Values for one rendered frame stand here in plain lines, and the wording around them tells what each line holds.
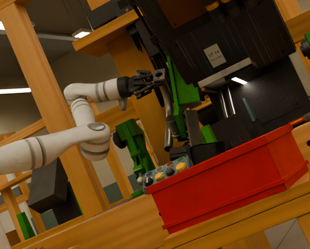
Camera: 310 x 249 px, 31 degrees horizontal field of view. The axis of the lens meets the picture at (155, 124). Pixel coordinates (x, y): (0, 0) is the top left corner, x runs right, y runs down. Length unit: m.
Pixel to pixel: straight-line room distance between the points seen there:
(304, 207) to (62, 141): 0.77
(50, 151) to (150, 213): 0.34
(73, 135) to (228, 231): 0.66
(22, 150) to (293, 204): 0.79
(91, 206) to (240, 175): 1.19
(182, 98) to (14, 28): 0.94
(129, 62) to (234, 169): 1.11
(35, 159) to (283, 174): 0.75
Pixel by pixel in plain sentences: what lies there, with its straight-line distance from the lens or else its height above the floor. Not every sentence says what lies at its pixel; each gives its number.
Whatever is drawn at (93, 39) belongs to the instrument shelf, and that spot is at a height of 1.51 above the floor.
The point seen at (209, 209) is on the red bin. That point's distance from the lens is 1.24.
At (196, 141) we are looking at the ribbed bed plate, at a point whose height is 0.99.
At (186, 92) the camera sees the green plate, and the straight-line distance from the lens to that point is 1.78.
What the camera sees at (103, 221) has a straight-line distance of 1.63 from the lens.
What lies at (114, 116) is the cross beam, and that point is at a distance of 2.33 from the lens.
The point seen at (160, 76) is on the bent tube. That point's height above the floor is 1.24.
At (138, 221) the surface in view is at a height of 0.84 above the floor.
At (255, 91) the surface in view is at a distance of 1.90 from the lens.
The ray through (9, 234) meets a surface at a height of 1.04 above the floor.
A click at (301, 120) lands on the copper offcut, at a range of 1.68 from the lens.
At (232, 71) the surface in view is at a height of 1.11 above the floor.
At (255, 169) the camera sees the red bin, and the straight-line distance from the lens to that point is 1.18.
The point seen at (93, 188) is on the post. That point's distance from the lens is 2.29.
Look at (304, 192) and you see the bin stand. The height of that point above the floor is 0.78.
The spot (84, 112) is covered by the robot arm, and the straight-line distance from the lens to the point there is 1.87.
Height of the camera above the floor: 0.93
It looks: 5 degrees up
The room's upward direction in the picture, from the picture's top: 24 degrees counter-clockwise
